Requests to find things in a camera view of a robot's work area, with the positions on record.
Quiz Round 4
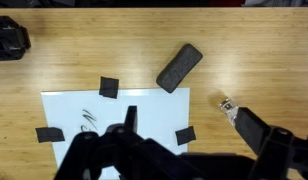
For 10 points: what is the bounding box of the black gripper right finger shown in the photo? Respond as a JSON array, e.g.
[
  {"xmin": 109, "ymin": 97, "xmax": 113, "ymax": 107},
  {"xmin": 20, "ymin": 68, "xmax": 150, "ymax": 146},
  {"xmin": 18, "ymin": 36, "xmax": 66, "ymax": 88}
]
[{"xmin": 219, "ymin": 98, "xmax": 308, "ymax": 180}]

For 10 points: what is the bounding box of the black tape square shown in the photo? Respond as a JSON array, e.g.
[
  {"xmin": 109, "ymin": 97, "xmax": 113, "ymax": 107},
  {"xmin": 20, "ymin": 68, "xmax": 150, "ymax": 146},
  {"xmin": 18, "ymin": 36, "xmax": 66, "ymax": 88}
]
[
  {"xmin": 175, "ymin": 126, "xmax": 196, "ymax": 145},
  {"xmin": 99, "ymin": 77, "xmax": 119, "ymax": 99},
  {"xmin": 36, "ymin": 127, "xmax": 65, "ymax": 143}
]

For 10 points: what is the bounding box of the black tape square left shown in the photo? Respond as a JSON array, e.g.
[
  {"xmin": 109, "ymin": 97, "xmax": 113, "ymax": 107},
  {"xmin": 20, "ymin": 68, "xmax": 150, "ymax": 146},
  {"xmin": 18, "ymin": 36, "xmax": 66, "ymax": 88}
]
[{"xmin": 36, "ymin": 127, "xmax": 65, "ymax": 143}]

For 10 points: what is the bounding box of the dark grey whiteboard eraser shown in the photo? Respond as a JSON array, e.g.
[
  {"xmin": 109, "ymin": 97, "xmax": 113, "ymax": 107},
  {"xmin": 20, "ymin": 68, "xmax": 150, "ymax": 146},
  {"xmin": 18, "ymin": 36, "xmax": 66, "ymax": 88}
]
[{"xmin": 156, "ymin": 44, "xmax": 203, "ymax": 93}]

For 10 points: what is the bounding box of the white whiteboard sheet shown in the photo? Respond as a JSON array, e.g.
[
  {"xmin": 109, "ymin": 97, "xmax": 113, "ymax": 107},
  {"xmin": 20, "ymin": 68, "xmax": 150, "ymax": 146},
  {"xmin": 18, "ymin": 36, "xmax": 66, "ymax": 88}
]
[{"xmin": 41, "ymin": 88, "xmax": 190, "ymax": 164}]

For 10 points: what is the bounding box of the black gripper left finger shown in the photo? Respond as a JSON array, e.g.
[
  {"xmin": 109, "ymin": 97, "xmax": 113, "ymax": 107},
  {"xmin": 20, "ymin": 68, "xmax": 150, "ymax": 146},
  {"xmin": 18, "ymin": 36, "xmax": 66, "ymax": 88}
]
[{"xmin": 54, "ymin": 106, "xmax": 206, "ymax": 180}]

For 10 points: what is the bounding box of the black tape square right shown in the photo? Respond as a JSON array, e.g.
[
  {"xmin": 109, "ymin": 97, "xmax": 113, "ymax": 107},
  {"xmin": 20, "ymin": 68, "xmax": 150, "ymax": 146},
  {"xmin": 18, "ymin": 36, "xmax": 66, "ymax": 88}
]
[{"xmin": 175, "ymin": 126, "xmax": 196, "ymax": 145}]

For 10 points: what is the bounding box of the black tape square top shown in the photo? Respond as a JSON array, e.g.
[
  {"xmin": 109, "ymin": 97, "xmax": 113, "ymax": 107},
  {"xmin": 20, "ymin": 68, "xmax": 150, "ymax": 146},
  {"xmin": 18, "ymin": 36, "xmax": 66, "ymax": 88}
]
[{"xmin": 99, "ymin": 77, "xmax": 119, "ymax": 99}]

